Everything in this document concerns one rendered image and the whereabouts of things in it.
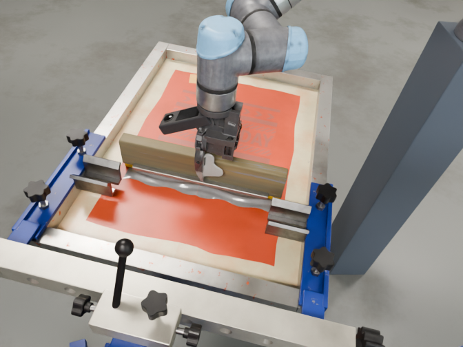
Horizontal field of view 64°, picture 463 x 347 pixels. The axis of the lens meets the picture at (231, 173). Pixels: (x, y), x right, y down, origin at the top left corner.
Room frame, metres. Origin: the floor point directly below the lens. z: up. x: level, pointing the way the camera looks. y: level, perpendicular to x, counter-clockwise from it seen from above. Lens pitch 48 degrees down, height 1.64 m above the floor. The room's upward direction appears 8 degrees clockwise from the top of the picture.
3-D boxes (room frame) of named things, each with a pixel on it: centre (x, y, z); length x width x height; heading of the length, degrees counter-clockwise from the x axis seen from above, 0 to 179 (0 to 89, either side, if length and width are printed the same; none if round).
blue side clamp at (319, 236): (0.43, -0.19, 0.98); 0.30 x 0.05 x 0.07; 174
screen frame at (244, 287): (0.70, 0.05, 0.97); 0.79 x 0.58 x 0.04; 174
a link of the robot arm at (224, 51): (0.57, 0.05, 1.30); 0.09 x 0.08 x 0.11; 113
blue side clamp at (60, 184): (0.50, 0.36, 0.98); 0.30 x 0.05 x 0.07; 174
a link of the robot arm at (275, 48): (0.63, -0.04, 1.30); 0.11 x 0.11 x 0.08; 23
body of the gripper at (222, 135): (0.57, 0.04, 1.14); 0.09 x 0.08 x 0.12; 83
